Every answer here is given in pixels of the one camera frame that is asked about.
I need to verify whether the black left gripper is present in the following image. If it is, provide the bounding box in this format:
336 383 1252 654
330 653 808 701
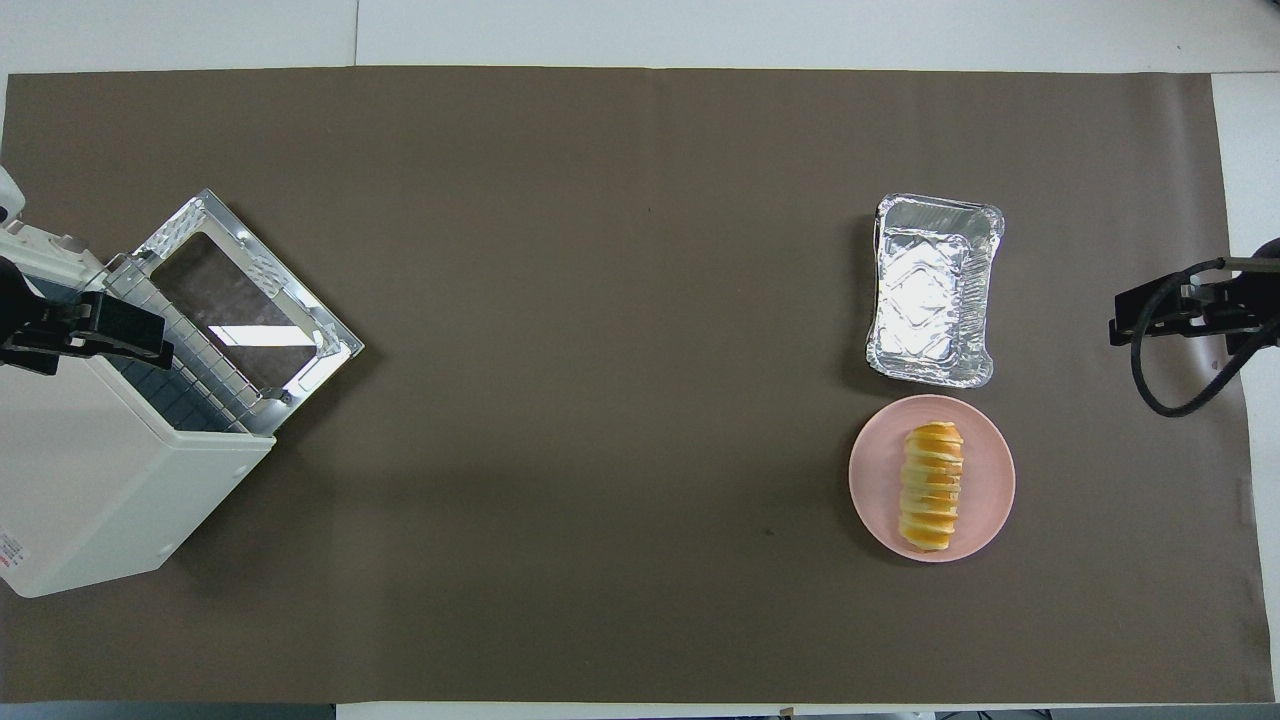
0 258 174 376

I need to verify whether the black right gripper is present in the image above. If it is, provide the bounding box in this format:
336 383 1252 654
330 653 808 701
1110 272 1280 354

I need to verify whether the aluminium foil tray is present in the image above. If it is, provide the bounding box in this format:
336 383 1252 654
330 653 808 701
866 193 1005 389

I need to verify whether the sliced yellow bread loaf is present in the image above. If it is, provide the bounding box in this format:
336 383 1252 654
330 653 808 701
898 421 966 553

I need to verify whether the cream toaster oven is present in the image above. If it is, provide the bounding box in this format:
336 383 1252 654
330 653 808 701
0 222 276 599

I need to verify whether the glass oven door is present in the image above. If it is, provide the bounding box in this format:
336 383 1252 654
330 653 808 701
105 188 365 436

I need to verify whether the pink round plate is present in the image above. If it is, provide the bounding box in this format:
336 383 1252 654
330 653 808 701
849 394 1017 564

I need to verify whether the brown table mat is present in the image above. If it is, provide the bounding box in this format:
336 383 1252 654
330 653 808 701
0 66 1276 706

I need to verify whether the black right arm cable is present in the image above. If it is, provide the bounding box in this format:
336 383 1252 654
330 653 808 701
1130 258 1280 418

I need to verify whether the wire oven rack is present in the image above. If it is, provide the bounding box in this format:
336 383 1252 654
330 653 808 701
100 265 276 433

